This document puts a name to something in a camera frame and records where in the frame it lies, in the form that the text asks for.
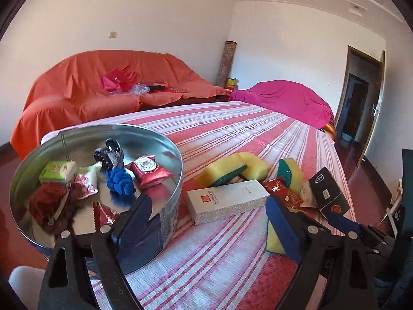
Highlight red packet in tin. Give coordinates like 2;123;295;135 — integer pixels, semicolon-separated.
74;165;99;199

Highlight red white snack packet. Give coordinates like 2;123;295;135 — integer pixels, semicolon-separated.
125;155;174;189

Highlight green tissue pack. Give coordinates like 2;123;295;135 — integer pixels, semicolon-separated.
38;161;78;183

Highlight magenta covered armchair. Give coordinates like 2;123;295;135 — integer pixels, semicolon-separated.
231;80;335;129

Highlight rolled patterned carpet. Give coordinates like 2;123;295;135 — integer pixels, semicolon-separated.
216;41;237;88

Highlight striped red white tablecloth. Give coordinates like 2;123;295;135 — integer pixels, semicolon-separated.
40;100;358;310

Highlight upright yellow green sponge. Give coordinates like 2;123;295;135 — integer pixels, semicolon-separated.
276;158;305;194

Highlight black decorated box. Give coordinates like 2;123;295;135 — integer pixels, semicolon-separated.
309;167;350;219

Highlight white rectangular box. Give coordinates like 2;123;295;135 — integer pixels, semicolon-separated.
187;180;269;225

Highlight yellow green sponge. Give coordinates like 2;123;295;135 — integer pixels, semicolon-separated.
276;158;305;194
196;153;247;188

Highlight wooden door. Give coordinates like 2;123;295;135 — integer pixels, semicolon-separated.
335;46;385;166

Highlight red flat box on sofa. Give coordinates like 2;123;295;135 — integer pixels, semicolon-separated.
150;83;188;94

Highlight red gift bag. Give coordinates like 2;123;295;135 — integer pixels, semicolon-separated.
99;68;138;92

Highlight round metal tin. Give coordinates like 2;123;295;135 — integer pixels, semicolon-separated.
8;123;184;276

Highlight yellow tin can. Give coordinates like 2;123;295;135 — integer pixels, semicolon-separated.
225;78;239;93

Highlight blue knitted item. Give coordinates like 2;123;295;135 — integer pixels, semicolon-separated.
105;168;136;197

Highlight black hair claw clip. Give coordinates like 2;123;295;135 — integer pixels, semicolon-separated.
93;138;124;172

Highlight clear plastic bag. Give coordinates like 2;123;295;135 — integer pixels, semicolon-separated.
110;83;150;96

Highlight orange covered sofa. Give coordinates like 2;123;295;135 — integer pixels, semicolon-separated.
11;50;229;159

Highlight dark red snack packet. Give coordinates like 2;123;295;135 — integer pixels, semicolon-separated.
261;178;303;208

